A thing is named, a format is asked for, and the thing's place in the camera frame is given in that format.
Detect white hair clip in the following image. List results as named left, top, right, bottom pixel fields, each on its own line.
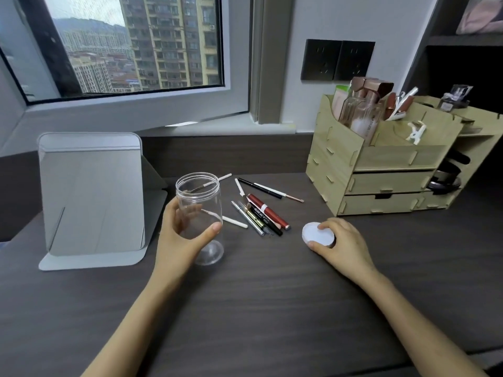
left=406, top=121, right=427, bottom=145

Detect dark glass perfume bottle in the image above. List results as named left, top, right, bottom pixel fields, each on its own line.
left=439, top=85, right=474, bottom=113

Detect person's right forearm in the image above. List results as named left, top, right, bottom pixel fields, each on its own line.
left=358, top=270, right=489, bottom=377

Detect pink bag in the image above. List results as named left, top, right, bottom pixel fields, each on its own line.
left=456, top=0, right=503, bottom=35

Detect person's left hand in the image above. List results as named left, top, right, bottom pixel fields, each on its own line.
left=151, top=195, right=223, bottom=288

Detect grey folding stand mirror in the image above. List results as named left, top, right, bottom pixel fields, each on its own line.
left=37, top=132, right=169, bottom=271

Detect white round jar lid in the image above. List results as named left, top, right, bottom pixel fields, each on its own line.
left=302, top=221, right=337, bottom=250

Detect black round compact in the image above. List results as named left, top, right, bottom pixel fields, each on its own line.
left=427, top=168, right=461, bottom=192

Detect person's left forearm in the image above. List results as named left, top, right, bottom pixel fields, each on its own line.
left=80, top=271, right=186, bottom=377

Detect white brush with rose-gold ferrule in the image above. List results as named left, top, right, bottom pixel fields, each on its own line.
left=254, top=183, right=305, bottom=204

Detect silver tweezers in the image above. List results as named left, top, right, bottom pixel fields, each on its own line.
left=396, top=87, right=419, bottom=110

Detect clear bottle with rose-gold cap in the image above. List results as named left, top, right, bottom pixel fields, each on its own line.
left=339, top=77, right=373, bottom=129

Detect rose-gold lipstick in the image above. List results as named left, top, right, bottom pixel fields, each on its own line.
left=385, top=92, right=415, bottom=121

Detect black wall socket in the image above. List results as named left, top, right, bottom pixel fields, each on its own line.
left=300, top=39, right=342, bottom=81
left=334, top=41, right=376, bottom=82

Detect green-capped cosmetic tube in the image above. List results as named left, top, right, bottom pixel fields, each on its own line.
left=332, top=85, right=352, bottom=120

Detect long white cosmetic pencil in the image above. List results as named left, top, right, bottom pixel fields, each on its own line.
left=201, top=210, right=249, bottom=229

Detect wooden desk organizer with drawers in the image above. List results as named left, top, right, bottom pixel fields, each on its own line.
left=305, top=94, right=503, bottom=217

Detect frosted bottle with rose-gold cap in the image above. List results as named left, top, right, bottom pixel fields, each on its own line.
left=351, top=80, right=394, bottom=141

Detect white-handled makeup brush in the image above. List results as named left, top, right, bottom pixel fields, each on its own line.
left=190, top=173, right=233, bottom=193

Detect red mascara tube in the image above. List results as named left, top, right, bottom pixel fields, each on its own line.
left=247, top=193, right=291, bottom=231

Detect dark shelf unit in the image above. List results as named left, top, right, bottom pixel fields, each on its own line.
left=404, top=0, right=503, bottom=115

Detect clear plastic jar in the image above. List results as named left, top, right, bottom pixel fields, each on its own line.
left=175, top=172, right=225, bottom=267

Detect black eyeliner pen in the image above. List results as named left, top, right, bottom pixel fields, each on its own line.
left=245, top=203, right=283, bottom=237

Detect silver cosmetic pencil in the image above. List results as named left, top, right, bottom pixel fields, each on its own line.
left=231, top=200, right=265, bottom=237

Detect thin black cosmetic pencil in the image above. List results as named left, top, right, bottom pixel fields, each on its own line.
left=237, top=178, right=283, bottom=200

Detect person's right hand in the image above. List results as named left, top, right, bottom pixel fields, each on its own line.
left=307, top=218, right=380, bottom=288

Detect window with grey frame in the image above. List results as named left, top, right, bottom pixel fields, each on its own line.
left=0, top=0, right=293, bottom=157

